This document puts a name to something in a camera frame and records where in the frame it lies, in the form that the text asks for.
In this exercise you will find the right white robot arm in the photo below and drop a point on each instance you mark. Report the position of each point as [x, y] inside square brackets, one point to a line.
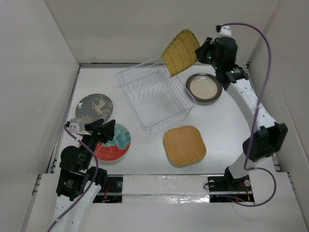
[268, 134]

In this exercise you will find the white wire dish rack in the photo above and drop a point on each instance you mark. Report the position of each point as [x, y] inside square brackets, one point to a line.
[157, 98]

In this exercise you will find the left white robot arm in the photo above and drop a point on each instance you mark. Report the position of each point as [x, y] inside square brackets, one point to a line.
[80, 178]

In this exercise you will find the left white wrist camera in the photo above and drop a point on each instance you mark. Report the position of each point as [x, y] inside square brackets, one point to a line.
[76, 125]

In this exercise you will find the yellow woven bamboo plate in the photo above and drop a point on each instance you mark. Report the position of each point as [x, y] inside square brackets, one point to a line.
[180, 54]

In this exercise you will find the square woven bamboo tray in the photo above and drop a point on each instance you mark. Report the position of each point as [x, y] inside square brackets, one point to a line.
[184, 145]

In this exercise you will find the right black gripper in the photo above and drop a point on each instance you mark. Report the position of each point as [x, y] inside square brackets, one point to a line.
[210, 43]

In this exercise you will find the grey deer pattern plate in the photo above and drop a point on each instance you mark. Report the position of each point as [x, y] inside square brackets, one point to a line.
[94, 107]

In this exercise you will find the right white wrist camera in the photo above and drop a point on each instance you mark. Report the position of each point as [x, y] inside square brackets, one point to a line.
[223, 31]

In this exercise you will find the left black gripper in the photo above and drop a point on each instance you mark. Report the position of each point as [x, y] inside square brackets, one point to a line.
[103, 133]

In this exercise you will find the red and teal plate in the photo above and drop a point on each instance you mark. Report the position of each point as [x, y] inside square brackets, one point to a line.
[117, 148]

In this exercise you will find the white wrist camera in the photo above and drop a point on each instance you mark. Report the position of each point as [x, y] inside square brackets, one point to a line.
[76, 125]
[223, 31]

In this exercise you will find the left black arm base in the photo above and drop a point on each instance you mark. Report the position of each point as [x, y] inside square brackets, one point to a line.
[113, 191]

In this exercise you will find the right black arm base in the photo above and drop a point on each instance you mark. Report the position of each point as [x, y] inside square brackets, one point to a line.
[221, 192]

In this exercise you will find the dark rimmed cream plate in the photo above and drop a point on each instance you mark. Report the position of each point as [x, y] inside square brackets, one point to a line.
[204, 87]

